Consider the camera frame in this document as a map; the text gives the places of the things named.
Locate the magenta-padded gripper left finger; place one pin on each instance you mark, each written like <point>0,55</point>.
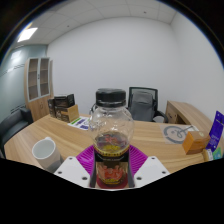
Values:
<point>71,171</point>

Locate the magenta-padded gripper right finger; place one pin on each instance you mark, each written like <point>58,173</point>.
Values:
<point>150,170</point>

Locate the clear bottle with black cap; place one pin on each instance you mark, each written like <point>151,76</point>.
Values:
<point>111,133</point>

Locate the white grey mug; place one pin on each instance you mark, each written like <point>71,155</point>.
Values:
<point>45,151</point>

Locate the white printed leaflet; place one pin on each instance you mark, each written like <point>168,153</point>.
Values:
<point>80,122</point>

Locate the small orange wooden box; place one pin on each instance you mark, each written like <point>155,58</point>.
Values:
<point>195,143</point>

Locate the brown cardboard box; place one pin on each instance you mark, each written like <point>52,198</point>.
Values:
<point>68,114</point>

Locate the wooden side desk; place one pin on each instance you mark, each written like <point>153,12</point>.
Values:
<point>180,113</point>

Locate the black printed carton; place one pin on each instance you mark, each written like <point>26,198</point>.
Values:
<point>51,107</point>
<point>64,100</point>

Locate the grey mesh office chair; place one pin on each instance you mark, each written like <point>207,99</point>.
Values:
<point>143,103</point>

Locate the black sofa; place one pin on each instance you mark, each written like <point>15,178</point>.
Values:
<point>13,125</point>

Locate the purple standing package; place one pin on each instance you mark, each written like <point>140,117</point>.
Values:
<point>217,130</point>

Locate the wooden glass-door shelf cabinet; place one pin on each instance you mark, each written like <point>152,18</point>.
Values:
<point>38,90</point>

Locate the rectangular ceiling light panel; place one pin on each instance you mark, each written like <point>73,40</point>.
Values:
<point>27,34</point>

